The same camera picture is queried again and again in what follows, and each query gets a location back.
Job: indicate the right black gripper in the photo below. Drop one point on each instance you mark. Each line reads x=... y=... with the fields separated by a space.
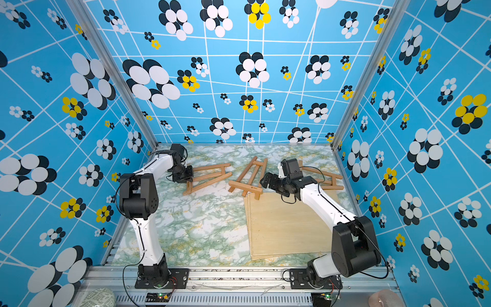
x=273 y=185

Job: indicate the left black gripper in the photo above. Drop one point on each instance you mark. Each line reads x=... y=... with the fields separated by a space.
x=189 y=177

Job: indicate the wooden easel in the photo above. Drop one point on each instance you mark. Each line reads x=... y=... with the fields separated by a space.
x=254 y=170
x=205 y=176
x=327 y=180

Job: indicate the plywood board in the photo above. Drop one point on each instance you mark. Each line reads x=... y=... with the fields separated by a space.
x=276 y=228

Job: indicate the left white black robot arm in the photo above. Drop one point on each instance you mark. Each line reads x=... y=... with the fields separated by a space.
x=139 y=201

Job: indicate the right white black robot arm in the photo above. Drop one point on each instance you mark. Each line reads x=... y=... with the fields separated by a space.
x=354 y=246

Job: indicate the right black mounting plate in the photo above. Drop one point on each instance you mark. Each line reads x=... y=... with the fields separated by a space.
x=299 y=278

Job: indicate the black mounting plate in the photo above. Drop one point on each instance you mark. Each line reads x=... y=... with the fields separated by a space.
x=299 y=278
x=152 y=278

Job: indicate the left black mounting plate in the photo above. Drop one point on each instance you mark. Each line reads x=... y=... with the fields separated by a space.
x=152 y=278

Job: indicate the green patterned round object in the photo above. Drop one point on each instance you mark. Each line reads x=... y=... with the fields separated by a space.
x=99 y=298

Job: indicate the pink round object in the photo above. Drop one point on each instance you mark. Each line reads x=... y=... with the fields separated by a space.
x=385 y=298

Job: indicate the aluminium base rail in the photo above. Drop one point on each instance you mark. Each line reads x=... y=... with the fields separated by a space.
x=234 y=286

